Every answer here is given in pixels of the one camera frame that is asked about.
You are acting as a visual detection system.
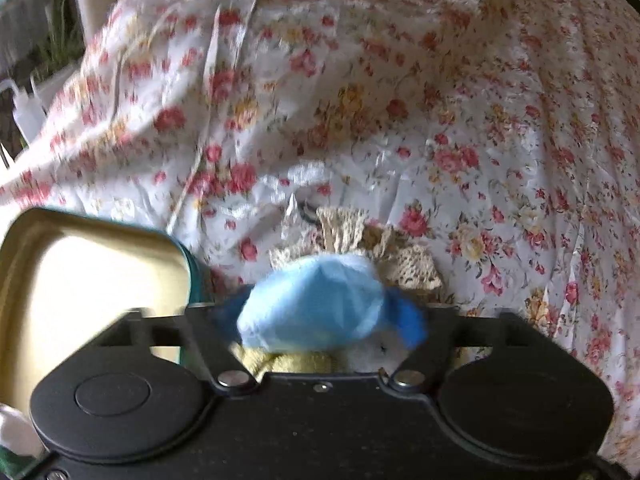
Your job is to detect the white teddy bear plush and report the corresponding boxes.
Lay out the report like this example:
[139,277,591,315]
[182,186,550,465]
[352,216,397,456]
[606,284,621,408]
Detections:
[342,330,410,375]

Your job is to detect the green plush toy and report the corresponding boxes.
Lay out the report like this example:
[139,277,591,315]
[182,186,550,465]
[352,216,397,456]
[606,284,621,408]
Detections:
[0,404,46,479]

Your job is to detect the yellow rolled towel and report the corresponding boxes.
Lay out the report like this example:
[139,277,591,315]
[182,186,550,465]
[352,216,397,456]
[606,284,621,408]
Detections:
[229,342,344,380]

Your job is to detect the beige crochet lace doily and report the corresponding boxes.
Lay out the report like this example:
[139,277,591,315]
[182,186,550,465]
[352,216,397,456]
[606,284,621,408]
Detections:
[269,207,442,297]

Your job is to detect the gold metal tin box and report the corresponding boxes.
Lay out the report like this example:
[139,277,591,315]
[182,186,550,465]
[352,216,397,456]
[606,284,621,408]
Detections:
[1,208,213,413]

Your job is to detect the floral pink bedspread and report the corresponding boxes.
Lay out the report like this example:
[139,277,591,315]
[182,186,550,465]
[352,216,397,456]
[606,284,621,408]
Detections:
[1,0,639,470]

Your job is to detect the white squeeze bottle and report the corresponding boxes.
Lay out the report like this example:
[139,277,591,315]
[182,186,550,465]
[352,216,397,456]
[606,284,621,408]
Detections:
[0,79,46,144]

